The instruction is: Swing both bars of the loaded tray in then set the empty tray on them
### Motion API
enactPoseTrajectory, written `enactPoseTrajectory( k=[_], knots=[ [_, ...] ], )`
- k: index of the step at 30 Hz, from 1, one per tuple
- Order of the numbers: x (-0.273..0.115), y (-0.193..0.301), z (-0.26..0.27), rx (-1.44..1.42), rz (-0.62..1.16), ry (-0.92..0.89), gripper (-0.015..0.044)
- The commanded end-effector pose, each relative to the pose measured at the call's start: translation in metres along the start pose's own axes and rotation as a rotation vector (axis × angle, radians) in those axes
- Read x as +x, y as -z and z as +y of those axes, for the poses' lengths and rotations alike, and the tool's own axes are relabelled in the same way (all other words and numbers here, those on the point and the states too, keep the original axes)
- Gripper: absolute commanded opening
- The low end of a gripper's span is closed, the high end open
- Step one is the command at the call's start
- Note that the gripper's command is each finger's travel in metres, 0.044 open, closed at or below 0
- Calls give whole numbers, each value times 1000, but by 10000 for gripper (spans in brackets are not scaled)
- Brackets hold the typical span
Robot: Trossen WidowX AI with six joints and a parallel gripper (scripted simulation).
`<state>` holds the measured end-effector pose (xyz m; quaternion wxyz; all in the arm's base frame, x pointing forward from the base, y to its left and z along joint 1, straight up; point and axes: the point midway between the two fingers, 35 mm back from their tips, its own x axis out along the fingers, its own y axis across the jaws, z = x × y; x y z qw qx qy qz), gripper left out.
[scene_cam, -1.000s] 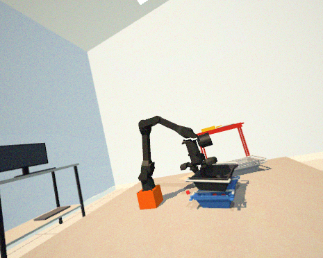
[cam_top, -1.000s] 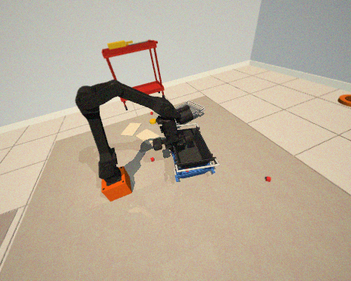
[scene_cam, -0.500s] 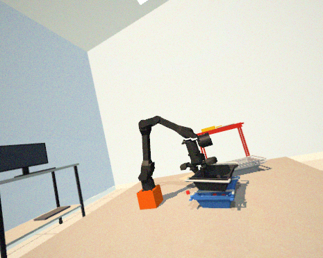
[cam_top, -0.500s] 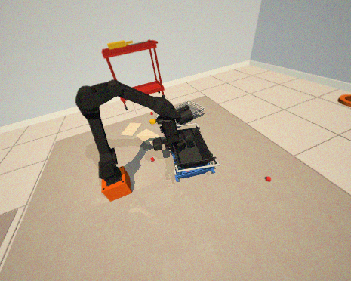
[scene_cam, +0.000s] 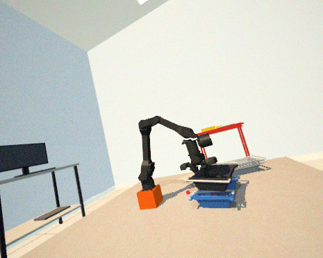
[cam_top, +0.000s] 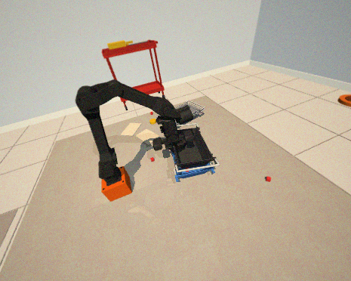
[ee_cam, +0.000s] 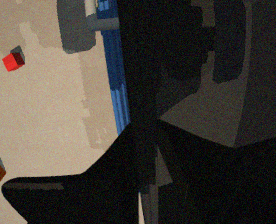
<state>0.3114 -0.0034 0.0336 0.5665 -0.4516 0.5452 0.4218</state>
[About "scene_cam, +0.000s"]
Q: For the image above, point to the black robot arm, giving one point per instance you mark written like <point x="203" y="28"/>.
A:
<point x="147" y="167"/>

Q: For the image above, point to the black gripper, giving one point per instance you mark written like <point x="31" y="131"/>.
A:
<point x="196" y="160"/>

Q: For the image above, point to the blue plastic tray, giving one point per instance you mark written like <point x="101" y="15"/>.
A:
<point x="208" y="200"/>

